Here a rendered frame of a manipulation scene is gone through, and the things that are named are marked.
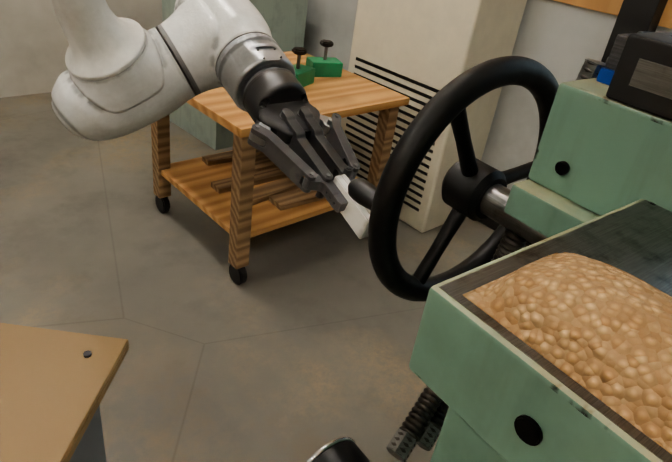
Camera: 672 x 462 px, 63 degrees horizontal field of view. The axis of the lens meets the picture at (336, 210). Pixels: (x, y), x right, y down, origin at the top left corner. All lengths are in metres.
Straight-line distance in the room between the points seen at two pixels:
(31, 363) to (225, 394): 0.81
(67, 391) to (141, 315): 1.02
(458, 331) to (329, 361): 1.23
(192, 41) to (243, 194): 0.84
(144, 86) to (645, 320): 0.61
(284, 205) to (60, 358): 1.19
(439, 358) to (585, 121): 0.25
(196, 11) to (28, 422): 0.50
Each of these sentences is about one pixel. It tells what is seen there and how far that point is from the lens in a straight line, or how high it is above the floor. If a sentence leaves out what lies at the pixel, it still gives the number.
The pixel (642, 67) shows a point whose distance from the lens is 0.46.
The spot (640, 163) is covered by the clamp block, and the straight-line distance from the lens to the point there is 0.47.
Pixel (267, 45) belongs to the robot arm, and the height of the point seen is 0.89.
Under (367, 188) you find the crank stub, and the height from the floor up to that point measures 0.82.
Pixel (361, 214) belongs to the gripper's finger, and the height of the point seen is 0.78.
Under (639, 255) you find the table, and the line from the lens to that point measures 0.39.
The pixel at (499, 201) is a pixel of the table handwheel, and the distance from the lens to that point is 0.58.
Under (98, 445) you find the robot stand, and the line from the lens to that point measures 0.72.
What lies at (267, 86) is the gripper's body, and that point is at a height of 0.86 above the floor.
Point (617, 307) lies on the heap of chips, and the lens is 0.28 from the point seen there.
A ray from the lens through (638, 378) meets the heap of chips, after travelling 0.26.
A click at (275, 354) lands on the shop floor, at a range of 1.51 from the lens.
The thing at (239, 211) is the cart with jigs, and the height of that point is 0.27.
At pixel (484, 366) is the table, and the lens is 0.28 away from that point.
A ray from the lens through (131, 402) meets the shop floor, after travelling 1.42.
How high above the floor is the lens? 1.07
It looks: 30 degrees down
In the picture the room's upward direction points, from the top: 9 degrees clockwise
